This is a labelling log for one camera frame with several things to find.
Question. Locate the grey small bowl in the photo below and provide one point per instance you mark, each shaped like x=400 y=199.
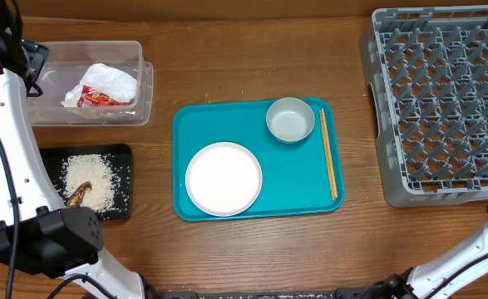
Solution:
x=290 y=119

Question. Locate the pile of rice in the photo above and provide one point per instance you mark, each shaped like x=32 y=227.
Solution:
x=97 y=170

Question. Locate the large white tissue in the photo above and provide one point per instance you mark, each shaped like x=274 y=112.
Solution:
x=117 y=84

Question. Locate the grey dishwasher rack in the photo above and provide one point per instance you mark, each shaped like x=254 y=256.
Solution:
x=427 y=69

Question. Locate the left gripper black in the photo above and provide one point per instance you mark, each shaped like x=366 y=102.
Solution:
x=37 y=54

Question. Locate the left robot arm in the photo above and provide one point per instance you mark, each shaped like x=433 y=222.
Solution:
x=38 y=233

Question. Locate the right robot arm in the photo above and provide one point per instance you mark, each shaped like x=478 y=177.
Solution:
x=444 y=276

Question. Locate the large white plate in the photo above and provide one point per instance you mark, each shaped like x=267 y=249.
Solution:
x=223 y=179

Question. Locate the clear plastic bin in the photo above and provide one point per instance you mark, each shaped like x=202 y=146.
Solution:
x=66 y=65

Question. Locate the teal plastic tray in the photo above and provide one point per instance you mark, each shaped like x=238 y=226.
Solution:
x=295 y=176

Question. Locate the wooden chopstick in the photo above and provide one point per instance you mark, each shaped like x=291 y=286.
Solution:
x=329 y=145
x=326 y=145

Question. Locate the black waste tray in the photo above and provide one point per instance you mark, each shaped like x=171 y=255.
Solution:
x=119 y=155

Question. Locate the red snack wrapper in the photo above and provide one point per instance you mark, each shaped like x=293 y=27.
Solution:
x=92 y=97

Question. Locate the brown food scrap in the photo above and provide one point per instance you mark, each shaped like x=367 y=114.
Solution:
x=78 y=195

